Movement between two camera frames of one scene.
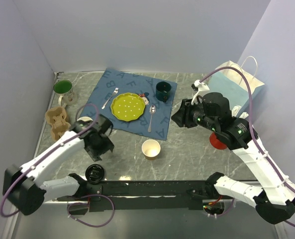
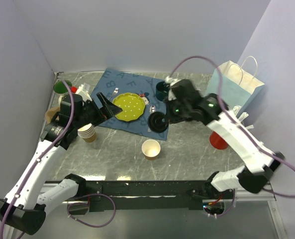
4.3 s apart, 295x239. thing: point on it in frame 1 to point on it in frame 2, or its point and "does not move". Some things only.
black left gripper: (107, 145) to (108, 110)
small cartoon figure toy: (144, 96) does not move
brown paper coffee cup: (150, 149) does not move
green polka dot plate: (128, 106) does not move
